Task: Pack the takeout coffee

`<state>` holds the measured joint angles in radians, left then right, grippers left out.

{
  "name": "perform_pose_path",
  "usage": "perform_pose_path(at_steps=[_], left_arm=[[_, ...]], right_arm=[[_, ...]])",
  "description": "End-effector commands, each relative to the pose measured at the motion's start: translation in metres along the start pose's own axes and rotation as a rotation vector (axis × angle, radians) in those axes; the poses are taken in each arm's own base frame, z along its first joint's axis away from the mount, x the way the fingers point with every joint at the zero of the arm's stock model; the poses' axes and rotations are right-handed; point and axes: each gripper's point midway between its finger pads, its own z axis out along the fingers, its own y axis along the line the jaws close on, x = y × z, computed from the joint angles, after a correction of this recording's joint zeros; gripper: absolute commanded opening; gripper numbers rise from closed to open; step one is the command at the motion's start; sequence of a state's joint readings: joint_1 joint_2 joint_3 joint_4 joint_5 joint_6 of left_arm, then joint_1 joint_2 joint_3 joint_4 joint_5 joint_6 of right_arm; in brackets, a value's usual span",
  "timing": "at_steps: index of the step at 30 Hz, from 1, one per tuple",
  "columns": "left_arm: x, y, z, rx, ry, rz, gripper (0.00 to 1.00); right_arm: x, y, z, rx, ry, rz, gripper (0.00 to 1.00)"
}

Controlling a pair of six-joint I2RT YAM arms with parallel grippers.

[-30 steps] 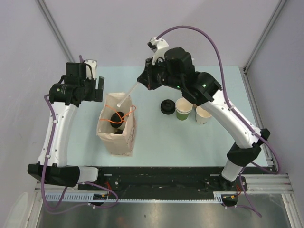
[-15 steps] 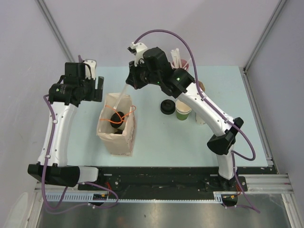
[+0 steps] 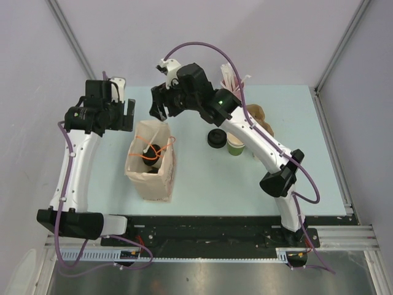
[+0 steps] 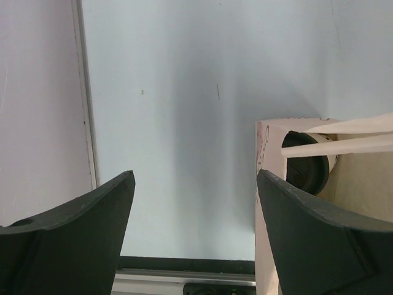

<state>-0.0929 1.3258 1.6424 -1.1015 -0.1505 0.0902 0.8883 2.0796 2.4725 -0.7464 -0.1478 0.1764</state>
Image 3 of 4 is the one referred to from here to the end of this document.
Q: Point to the white straw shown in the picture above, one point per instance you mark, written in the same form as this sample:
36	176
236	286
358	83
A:
152	143

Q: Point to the brown cardboard cup carrier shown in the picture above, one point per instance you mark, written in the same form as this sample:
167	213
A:
258	114

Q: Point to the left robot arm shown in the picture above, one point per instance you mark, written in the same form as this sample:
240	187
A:
103	107

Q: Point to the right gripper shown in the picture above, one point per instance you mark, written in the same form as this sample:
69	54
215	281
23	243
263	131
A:
161	94

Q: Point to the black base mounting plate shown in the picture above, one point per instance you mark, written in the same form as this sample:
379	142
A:
266	231

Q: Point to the stack of black lids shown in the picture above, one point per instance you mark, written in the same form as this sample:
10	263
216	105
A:
217	138

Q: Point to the brown paper takeout bag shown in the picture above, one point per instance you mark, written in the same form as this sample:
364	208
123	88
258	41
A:
152	187

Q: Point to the black coffee cup lid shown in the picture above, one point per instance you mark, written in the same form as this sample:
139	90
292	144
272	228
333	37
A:
153	170

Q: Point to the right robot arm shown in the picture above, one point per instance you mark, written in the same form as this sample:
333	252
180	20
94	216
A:
187	88

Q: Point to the pink straw holder cup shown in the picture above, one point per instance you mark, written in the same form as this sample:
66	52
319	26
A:
232	88

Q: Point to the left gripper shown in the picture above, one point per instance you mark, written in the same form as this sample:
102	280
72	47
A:
126	120

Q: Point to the white wrapped straws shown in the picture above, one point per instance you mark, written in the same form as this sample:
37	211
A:
229	76

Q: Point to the white cable duct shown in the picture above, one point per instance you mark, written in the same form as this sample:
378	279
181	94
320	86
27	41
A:
170	254

